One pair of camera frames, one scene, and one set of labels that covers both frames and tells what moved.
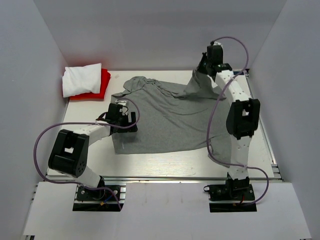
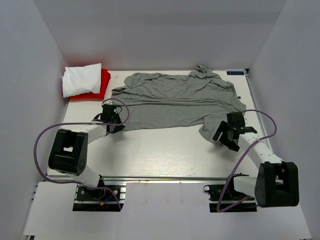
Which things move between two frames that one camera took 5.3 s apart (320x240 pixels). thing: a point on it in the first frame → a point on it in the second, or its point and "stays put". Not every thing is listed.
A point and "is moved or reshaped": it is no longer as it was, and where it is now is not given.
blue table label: (238, 73) stays put
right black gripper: (201, 68) → (224, 127)
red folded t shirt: (105, 78) stays put
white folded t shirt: (79, 80) stays put
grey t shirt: (171, 119) is moved or reshaped
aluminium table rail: (184, 178) stays put
